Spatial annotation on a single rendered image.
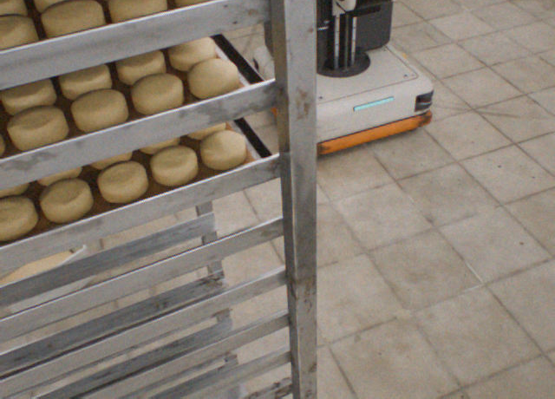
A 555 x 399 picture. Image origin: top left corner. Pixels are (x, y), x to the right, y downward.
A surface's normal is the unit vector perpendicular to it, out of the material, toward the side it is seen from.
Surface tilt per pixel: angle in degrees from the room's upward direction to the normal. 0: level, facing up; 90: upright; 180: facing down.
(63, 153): 90
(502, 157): 0
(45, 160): 90
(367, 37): 90
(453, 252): 0
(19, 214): 0
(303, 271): 90
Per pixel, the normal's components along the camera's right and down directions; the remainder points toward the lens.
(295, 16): 0.43, 0.59
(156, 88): -0.04, -0.74
